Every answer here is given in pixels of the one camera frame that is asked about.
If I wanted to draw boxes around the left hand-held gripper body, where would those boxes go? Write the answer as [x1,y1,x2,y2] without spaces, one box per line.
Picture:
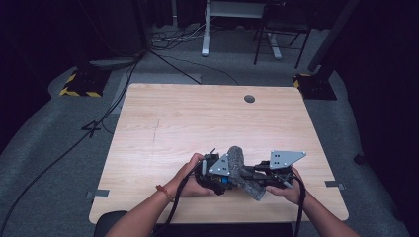
[195,152,237,192]

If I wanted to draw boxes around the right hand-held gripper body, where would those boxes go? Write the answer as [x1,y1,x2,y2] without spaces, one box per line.
[261,150,307,191]

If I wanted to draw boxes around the grey fluffy cloth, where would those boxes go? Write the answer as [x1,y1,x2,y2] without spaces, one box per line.
[226,145,267,201]

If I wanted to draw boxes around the person's left hand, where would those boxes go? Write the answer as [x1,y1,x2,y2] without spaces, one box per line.
[164,152,215,198]

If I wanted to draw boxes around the person's right hand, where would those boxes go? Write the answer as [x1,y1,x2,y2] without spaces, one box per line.
[266,167,305,205]

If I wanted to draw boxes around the grey tape strip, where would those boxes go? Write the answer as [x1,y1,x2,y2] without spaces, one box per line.
[324,180,347,192]
[85,189,111,199]

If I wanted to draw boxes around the yellow-black striped stand base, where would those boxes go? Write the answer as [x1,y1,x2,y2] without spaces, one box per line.
[58,67,112,98]
[293,72,339,101]

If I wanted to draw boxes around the person's dark-clothed legs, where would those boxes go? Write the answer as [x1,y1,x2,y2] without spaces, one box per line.
[93,210,294,237]

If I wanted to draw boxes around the black metal chair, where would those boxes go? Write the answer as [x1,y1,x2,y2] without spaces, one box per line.
[252,0,312,69]

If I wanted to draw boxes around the black slanted stand pole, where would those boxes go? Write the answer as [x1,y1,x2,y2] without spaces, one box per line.
[307,0,361,74]

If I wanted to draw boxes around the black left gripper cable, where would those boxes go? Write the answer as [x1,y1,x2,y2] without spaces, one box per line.
[157,160,211,237]

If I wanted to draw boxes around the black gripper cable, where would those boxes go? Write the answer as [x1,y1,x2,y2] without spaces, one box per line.
[290,173,308,237]
[157,160,211,237]

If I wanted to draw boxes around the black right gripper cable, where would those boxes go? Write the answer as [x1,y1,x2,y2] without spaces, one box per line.
[290,173,308,237]

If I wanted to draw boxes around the red bracelet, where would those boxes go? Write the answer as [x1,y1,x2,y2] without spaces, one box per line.
[155,184,175,203]

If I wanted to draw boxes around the white desk frame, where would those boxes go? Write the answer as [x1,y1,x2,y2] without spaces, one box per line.
[201,0,285,61]

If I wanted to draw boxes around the bundle of floor cables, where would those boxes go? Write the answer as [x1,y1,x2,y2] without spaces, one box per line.
[150,19,213,51]

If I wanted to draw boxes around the long black floor cable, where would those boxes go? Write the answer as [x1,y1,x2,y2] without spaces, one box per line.
[0,48,146,233]

